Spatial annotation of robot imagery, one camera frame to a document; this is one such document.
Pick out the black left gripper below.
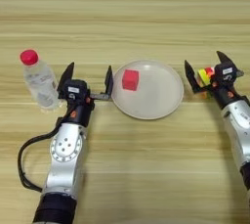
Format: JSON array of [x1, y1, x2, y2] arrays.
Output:
[[58, 61, 114, 127]]

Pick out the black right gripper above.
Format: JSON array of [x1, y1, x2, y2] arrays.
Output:
[[184, 50, 250, 110]]

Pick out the red cube block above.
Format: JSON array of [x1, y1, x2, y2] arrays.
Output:
[[121, 68, 140, 91]]

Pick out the clear bottle with red cap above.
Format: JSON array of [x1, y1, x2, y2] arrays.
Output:
[[20, 49, 63, 112]]

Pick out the round white plate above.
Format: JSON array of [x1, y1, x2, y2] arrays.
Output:
[[111, 59, 185, 120]]

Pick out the multicolour puzzle cube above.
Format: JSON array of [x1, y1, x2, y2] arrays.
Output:
[[197, 67, 216, 99]]

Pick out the black labelled box left gripper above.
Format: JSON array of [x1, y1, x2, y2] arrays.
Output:
[[63, 79, 89, 100]]

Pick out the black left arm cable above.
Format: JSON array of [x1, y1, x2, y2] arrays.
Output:
[[18, 124, 63, 193]]

